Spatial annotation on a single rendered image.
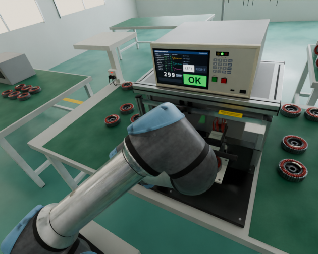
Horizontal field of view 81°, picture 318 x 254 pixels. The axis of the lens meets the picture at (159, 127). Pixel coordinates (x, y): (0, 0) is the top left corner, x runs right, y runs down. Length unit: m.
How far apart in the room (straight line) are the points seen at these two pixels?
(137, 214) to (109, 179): 1.35
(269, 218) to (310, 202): 0.19
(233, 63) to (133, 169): 0.56
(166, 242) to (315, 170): 1.08
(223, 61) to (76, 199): 0.67
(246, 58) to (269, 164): 0.56
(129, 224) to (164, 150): 1.41
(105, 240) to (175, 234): 0.84
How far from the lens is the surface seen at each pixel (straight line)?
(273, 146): 1.20
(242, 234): 0.88
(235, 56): 0.79
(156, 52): 0.89
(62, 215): 0.51
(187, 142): 0.38
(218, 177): 0.95
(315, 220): 1.00
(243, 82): 0.82
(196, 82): 0.87
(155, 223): 1.71
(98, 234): 0.93
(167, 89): 0.92
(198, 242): 1.64
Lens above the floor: 1.55
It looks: 39 degrees down
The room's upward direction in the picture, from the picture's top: 9 degrees counter-clockwise
